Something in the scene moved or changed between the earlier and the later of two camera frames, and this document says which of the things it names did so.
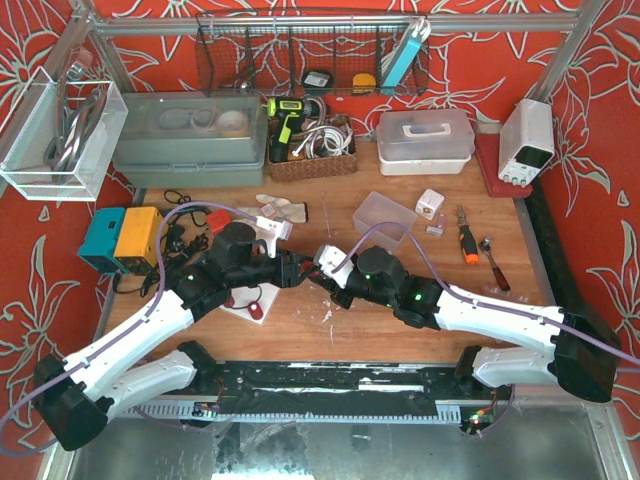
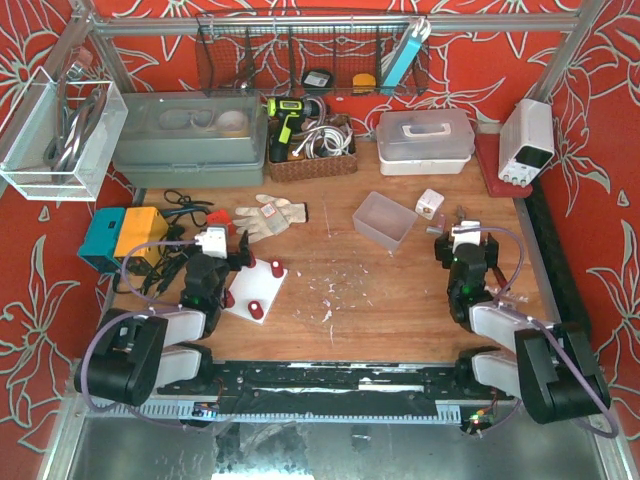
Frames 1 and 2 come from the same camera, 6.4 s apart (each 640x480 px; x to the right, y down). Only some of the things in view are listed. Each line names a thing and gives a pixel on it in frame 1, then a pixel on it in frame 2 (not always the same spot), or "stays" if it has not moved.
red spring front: [256, 314] stays
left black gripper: [291, 265] -> [236, 258]
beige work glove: [275, 207] stays
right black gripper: [337, 289] -> [443, 246]
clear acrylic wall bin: [59, 138] stays
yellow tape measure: [363, 83] stays
